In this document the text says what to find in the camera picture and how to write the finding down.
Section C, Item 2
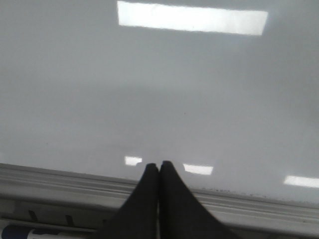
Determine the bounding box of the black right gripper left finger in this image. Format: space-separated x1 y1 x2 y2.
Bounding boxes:
101 163 159 239

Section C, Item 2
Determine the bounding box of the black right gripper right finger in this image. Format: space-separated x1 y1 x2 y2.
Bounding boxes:
159 161 238 239

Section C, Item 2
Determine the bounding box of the white whiteboard marker with tape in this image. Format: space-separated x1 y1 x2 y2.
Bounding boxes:
0 225 94 239

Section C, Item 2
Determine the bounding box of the white whiteboard with aluminium frame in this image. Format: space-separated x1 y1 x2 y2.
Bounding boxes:
0 0 319 238

